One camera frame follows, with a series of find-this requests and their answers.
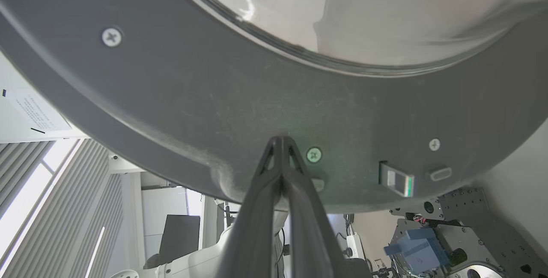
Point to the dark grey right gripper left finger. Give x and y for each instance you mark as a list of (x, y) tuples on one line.
[(252, 235)]

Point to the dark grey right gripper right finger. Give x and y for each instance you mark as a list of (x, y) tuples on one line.
[(312, 239)]

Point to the dark grey washing machine door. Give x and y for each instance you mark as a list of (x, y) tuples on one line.
[(192, 98)]

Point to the silver cross-head door screw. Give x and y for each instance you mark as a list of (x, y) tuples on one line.
[(111, 37), (314, 154), (434, 144)]

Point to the metal door latch hook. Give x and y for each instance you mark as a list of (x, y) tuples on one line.
[(396, 179)]

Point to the white power strip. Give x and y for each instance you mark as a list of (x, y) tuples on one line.
[(355, 246)]

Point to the white robot waist column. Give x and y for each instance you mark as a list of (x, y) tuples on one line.
[(192, 263)]

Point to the dark flat monitor screen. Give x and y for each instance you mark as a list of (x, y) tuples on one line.
[(180, 237)]

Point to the blue electronics box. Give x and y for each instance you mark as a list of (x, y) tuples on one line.
[(417, 250)]

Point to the white paper notice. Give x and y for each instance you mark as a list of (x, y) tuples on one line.
[(36, 111)]

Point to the perforated metal robot base plate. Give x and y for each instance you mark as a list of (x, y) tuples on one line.
[(492, 235)]

